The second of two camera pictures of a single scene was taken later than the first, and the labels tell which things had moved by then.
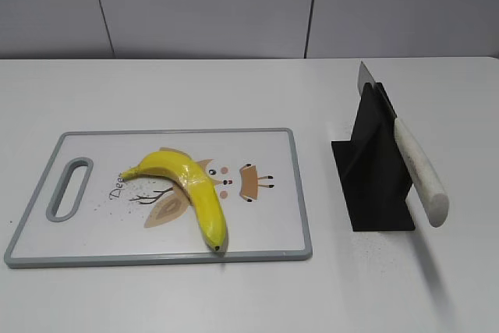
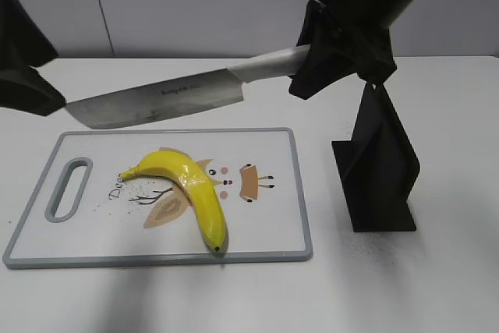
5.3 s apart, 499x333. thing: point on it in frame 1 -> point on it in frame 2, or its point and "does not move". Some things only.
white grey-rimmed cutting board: x=81 y=212 does not move
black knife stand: x=373 y=172 does not move
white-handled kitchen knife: x=426 y=181 -> x=182 y=95
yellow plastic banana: x=200 y=191 does not move
